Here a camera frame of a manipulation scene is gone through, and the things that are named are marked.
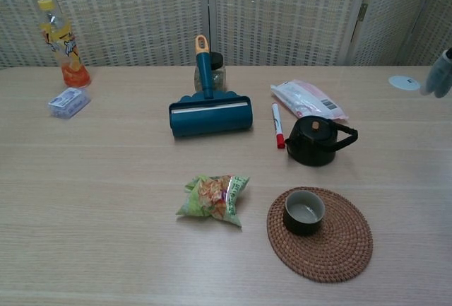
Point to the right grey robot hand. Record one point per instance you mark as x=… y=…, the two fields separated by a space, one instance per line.
x=439 y=76

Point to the woven folding screen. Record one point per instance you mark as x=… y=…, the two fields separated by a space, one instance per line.
x=141 y=12

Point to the small black tea cup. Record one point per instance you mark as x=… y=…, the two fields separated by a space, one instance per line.
x=303 y=223

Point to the brass screen hinge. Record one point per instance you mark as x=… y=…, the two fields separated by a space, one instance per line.
x=362 y=12

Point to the brown woven round coaster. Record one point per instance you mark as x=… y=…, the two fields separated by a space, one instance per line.
x=339 y=249

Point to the white pink plastic packet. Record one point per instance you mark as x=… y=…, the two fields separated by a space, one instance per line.
x=307 y=99

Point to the blue lint roller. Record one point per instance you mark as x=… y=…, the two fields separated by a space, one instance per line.
x=212 y=120

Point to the orange drink bottle yellow cap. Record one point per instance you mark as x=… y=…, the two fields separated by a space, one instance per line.
x=70 y=62

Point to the green snack bag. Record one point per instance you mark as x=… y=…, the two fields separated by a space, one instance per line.
x=212 y=200

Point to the black teapot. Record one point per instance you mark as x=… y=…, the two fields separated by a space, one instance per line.
x=310 y=147

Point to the small clear plastic box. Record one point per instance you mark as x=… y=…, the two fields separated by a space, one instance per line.
x=69 y=104

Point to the glass jar black lid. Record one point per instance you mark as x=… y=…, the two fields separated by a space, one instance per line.
x=219 y=74

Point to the white marker red cap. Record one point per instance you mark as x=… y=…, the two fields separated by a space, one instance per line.
x=278 y=122

